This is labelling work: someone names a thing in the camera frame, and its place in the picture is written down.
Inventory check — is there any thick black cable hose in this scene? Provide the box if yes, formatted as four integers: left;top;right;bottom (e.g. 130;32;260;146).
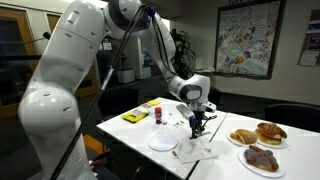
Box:
49;3;149;180

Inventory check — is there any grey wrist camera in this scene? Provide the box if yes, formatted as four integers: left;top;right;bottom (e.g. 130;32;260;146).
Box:
175;103;196;122

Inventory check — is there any tan flat bun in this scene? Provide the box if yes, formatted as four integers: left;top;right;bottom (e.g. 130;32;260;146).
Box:
255;129;283;146

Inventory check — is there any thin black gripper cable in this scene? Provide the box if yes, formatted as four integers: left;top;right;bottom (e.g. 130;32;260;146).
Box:
201;114;219;130

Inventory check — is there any red bottle with dark cap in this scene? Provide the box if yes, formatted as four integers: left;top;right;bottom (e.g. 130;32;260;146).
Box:
154;106;163;125

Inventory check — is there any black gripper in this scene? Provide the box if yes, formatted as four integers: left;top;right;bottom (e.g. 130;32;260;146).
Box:
189;111;206;140

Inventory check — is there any dark brown crossed bread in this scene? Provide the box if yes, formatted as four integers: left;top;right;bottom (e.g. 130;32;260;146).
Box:
243;144;280;173

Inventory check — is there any white paper sign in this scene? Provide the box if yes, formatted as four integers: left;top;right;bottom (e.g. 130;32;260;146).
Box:
102;39;113;51

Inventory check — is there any tan folded bread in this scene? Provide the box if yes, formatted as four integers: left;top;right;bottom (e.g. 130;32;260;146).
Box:
229;128;258;146

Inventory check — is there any yellow sticky note pad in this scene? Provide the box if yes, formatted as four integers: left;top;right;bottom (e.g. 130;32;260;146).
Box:
147;99;162;107

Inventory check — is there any orange wooden seat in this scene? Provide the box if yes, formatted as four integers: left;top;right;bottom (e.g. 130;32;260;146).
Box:
83;134;105;155

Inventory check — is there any dark green potted plant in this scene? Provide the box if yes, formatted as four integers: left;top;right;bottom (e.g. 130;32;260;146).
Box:
170;28;197;80

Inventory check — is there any black office chair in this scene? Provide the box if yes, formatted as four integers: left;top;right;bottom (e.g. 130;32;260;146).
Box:
208;86;222;108
96;87;140;122
264;103;320;134

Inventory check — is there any yellow and black package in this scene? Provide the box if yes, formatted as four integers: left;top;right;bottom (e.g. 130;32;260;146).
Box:
121;109;150;124

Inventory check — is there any small white side table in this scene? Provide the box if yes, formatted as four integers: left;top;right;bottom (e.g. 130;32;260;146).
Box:
193;67;216;77

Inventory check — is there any dark brown glazed bun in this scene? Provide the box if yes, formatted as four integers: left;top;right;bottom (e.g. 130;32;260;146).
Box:
256;122;288;140

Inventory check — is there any narrow white box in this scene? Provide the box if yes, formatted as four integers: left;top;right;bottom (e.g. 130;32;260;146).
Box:
142;66;153;80

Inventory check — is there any cork bulletin board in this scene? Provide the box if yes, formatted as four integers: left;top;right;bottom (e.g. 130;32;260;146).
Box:
297;9;320;68

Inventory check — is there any black camera on stand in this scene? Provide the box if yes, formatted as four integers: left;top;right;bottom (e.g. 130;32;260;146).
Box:
41;31;53;41

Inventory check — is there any framed colourful wall poster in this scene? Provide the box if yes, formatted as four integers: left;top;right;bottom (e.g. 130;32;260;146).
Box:
214;0;288;81

